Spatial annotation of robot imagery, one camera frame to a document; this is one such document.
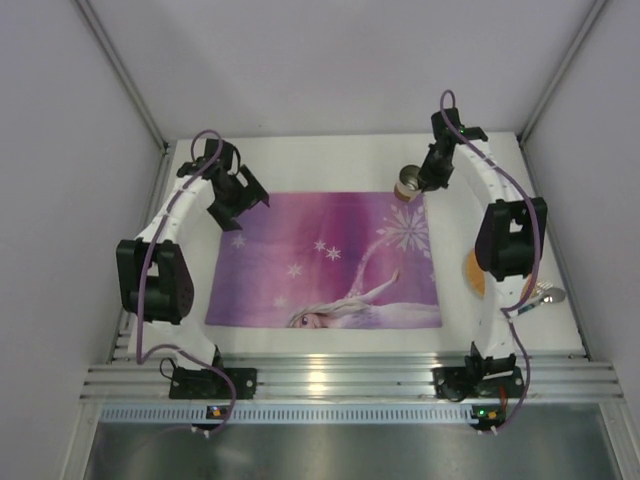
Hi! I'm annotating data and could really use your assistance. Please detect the aluminium mounting rail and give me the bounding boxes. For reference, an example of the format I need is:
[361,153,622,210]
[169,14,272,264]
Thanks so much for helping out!
[80,354,624,403]

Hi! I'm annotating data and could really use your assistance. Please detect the teal handled spoon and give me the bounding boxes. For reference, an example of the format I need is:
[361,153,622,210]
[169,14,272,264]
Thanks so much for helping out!
[517,287,566,315]

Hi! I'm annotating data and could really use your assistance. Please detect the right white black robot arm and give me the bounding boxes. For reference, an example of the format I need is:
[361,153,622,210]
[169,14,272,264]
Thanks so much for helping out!
[417,107,548,383]

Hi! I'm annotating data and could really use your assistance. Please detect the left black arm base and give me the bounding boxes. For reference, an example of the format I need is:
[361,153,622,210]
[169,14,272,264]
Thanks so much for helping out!
[169,367,258,400]

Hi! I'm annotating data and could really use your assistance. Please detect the teal handled fork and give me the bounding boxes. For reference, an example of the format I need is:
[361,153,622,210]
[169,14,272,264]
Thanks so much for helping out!
[517,281,553,315]

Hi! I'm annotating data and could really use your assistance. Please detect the slotted grey cable duct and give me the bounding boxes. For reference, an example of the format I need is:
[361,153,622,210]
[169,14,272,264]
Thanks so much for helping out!
[100,404,504,425]

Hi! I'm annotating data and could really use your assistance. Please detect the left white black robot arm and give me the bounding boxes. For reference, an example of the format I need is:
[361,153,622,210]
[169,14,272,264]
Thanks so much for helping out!
[116,130,269,370]

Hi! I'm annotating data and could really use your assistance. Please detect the round wooden plate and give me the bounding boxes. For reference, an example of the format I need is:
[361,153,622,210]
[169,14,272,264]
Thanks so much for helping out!
[464,249,485,298]

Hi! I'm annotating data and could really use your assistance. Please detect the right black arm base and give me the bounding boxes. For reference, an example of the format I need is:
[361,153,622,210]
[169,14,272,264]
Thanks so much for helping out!
[432,367,525,402]

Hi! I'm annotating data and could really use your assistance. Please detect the metal cup with brown sleeve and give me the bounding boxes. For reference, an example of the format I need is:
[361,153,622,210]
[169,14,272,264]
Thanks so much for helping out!
[393,165,422,203]

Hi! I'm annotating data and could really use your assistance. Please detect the purple printed placemat cloth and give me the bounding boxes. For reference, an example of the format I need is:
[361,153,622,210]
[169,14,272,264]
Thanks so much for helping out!
[205,192,442,330]

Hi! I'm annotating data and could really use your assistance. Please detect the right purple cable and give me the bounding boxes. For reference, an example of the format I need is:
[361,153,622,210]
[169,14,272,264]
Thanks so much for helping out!
[438,89,546,434]

